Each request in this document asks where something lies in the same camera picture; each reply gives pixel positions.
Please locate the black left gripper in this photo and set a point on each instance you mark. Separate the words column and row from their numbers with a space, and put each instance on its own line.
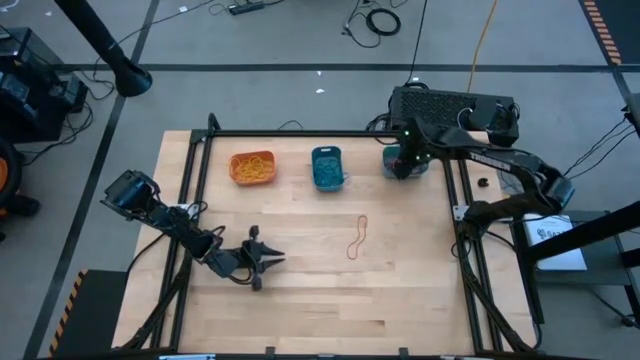
column 235, row 262

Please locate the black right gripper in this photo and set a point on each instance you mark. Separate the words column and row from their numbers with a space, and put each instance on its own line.
column 417, row 142

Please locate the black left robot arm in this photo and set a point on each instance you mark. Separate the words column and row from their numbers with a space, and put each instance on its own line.
column 175, row 225

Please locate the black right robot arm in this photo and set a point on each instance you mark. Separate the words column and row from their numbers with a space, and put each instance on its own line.
column 500, row 160

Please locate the green plastic basket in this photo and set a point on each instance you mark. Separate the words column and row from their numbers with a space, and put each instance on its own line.
column 424, row 169

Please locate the black computer case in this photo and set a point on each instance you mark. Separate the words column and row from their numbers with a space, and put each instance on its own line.
column 435, row 105

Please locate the small black knob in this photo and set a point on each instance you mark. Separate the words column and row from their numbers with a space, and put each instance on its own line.
column 483, row 182

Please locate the blue-grey plastic basket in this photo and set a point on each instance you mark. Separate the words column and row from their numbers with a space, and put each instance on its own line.
column 314, row 170

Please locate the orange plastic basket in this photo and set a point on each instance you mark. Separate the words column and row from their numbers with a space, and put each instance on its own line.
column 232, row 170

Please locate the white printed booklet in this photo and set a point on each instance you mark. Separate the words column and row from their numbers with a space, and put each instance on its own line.
column 560, row 250

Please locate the black mat with striped edge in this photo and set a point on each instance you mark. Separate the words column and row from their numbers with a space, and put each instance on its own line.
column 625, row 25
column 95, row 315

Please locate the black diagonal beam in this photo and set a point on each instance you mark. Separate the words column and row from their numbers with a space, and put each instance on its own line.
column 595, row 230

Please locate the black power strip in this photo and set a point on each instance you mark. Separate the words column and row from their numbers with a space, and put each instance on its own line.
column 246, row 8

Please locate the black side table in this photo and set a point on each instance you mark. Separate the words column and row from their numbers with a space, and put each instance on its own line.
column 605, row 272

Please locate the orange and black machine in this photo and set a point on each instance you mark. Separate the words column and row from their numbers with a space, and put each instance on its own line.
column 10, row 200

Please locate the black pole stand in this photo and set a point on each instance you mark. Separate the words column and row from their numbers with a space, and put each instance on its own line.
column 100, row 40

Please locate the black equipment cart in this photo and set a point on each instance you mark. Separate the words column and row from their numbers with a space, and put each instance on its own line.
column 35, row 100

